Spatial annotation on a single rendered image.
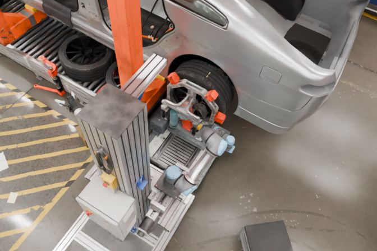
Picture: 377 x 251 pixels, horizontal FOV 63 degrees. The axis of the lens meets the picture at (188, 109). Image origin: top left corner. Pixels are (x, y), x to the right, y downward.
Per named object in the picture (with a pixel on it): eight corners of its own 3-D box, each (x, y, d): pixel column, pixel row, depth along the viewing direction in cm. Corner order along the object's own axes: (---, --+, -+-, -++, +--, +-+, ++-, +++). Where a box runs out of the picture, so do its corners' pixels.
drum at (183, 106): (198, 108, 310) (200, 100, 299) (187, 122, 299) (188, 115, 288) (186, 101, 314) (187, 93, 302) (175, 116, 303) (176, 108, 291)
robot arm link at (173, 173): (172, 167, 258) (173, 161, 247) (184, 178, 253) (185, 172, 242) (162, 177, 252) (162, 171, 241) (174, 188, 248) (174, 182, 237)
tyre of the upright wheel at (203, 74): (247, 101, 304) (206, 50, 282) (237, 118, 292) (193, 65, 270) (204, 111, 356) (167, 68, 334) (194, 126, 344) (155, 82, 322)
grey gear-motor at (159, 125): (180, 117, 385) (182, 101, 356) (162, 142, 364) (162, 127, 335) (168, 110, 389) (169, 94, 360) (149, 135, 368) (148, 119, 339)
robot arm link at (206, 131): (192, 134, 237) (211, 134, 283) (202, 143, 234) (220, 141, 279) (201, 122, 235) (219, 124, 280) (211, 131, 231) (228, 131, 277)
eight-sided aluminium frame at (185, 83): (213, 128, 322) (221, 97, 277) (210, 132, 319) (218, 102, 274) (169, 103, 335) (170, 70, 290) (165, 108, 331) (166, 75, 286)
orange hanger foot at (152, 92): (173, 82, 359) (174, 61, 331) (146, 113, 332) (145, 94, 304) (160, 75, 363) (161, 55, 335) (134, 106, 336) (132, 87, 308)
